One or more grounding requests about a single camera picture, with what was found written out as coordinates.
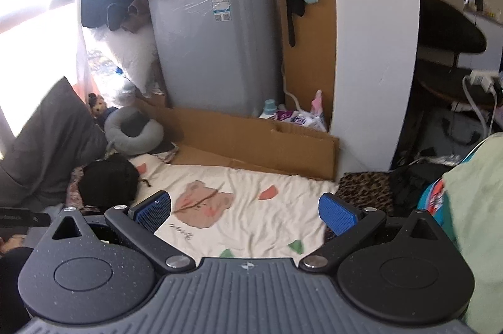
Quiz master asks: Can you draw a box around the dark grey pillow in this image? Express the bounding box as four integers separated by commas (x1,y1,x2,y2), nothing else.
1,78,108,211

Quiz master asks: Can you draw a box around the brown cardboard sheet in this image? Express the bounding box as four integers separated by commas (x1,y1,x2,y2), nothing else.
135,99,339,181

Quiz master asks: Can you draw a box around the light green garment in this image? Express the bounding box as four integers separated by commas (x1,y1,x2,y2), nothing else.
442,135,502,333

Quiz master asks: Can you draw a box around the teal orange garment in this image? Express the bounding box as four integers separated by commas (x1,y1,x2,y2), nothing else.
417,178,445,219

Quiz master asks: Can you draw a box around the white power strip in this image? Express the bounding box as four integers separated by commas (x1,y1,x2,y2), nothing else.
469,70,501,85

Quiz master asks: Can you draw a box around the grey neck pillow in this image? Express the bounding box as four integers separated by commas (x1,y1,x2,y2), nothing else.
104,106,164,156

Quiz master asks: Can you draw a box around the dark navy hanging garment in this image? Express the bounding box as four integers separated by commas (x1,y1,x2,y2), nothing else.
81,0,133,31

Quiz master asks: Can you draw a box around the black knit garment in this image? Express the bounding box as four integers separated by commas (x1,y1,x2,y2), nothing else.
78,154,140,211

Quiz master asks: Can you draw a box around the leopard print cloth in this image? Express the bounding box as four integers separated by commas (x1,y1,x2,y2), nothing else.
324,171,395,241

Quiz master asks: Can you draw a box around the small teddy bear toy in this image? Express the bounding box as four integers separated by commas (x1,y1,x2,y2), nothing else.
88,92,117,124

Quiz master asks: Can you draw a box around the white pillow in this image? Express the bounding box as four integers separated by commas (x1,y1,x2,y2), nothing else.
91,24,158,96

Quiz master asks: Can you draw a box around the grey washing machine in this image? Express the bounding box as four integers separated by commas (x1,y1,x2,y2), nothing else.
148,0,280,117

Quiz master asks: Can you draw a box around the cream baby print blanket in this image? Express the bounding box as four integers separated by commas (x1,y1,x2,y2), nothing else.
130,155,339,261

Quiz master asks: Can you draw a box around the detergent bottle teal cap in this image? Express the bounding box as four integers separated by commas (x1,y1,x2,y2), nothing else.
259,99,278,120

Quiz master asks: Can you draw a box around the pink white refill bag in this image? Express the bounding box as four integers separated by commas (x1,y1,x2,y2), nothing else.
276,90,328,132

